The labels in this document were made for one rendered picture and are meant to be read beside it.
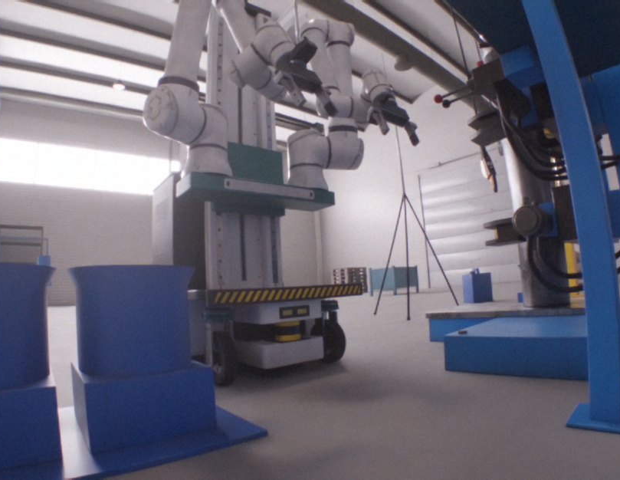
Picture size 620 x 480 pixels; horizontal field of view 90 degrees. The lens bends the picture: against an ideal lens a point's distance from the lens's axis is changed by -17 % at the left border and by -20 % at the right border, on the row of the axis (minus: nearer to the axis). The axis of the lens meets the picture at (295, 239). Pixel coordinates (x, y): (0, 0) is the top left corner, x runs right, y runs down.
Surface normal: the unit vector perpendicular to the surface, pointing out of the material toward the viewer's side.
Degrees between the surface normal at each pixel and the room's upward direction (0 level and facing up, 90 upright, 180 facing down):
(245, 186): 90
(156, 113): 103
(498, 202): 90
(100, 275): 117
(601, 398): 90
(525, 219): 90
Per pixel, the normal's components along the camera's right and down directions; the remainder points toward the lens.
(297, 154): -0.43, -0.09
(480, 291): -0.04, -0.13
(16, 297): 0.95, -0.09
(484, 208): -0.78, -0.04
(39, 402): 0.62, -0.14
